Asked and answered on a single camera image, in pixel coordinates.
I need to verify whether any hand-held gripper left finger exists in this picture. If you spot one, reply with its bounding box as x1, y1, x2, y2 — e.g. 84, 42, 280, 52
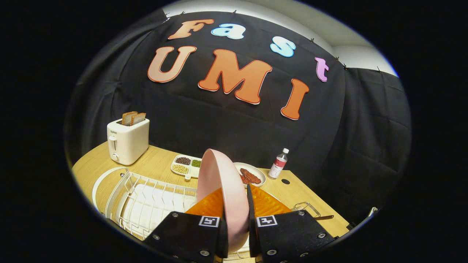
143, 187, 229, 263

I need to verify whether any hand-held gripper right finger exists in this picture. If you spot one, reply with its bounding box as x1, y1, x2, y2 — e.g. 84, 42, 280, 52
247, 183, 337, 263

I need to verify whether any metal wire basket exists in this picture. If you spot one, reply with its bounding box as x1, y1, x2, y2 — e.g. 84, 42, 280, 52
291, 202, 321, 218

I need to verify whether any pink plate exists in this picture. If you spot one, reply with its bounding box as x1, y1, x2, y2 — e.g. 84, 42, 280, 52
196, 149, 250, 253

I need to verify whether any white wire dish rack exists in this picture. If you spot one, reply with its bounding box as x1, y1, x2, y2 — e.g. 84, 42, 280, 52
92, 167, 200, 241

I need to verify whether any white round plate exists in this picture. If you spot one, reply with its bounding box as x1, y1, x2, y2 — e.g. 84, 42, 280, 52
233, 162, 267, 188

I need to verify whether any white divided dish with beans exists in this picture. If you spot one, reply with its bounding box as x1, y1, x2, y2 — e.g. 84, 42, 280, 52
171, 155, 202, 180

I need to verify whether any white drip tray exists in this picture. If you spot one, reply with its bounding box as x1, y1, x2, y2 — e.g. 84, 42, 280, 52
121, 184, 198, 234

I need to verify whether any clear water bottle red label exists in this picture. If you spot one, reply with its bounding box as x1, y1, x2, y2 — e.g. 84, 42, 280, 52
268, 148, 290, 179

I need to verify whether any black backdrop cloth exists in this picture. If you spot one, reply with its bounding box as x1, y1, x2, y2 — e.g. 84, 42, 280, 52
64, 9, 412, 227

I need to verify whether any white toaster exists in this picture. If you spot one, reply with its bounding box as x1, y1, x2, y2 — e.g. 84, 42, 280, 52
107, 118, 150, 165

